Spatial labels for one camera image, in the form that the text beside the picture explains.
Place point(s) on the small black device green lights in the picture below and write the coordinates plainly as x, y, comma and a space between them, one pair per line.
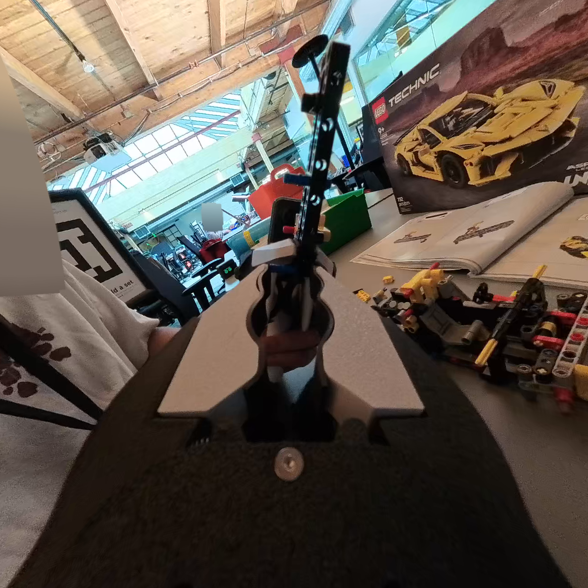
227, 270

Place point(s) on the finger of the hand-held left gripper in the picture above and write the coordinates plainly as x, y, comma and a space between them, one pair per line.
273, 251
325, 262

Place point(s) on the partly built lego car chassis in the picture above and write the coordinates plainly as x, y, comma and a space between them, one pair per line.
482, 321

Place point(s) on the lego set box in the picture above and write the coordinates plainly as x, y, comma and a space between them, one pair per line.
482, 115

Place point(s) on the scattered yellow black lego pieces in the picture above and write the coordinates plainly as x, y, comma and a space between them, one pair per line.
363, 295

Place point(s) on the open instruction booklet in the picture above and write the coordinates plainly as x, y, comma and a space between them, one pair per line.
505, 220

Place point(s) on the black lego beam assembly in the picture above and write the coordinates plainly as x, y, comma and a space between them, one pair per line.
321, 138

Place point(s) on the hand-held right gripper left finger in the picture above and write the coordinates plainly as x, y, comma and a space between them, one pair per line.
206, 367

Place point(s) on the green plastic bin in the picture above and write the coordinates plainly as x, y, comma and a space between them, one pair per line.
349, 220

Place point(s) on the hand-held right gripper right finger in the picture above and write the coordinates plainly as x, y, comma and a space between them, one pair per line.
372, 367

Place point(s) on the red bag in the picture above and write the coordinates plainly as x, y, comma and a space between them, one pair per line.
271, 193

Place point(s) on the person's left hand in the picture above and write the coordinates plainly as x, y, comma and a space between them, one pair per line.
289, 349

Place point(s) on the framed black white marker sign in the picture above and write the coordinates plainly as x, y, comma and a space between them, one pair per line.
87, 248

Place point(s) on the white ceiling unit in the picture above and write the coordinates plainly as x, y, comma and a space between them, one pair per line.
101, 148

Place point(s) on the person's left forearm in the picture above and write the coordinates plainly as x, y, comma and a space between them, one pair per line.
163, 340

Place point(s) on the hanging light bulb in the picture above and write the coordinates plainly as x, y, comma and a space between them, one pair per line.
88, 66

